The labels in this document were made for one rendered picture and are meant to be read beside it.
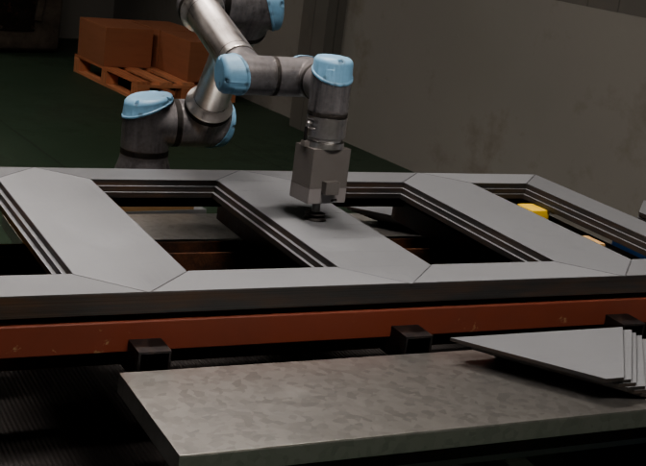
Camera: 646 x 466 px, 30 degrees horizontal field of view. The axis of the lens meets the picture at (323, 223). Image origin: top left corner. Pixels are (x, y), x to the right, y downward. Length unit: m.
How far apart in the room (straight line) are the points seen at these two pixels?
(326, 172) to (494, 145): 4.14
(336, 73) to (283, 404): 0.73
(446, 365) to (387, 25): 5.33
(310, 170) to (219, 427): 0.73
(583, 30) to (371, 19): 1.80
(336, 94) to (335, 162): 0.13
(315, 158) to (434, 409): 0.64
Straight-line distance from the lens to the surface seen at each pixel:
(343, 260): 2.03
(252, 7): 2.59
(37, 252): 1.99
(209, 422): 1.61
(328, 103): 2.18
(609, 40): 5.75
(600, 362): 1.93
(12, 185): 2.30
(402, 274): 2.00
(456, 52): 6.60
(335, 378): 1.79
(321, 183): 2.21
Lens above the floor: 1.43
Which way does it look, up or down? 15 degrees down
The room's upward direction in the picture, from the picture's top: 7 degrees clockwise
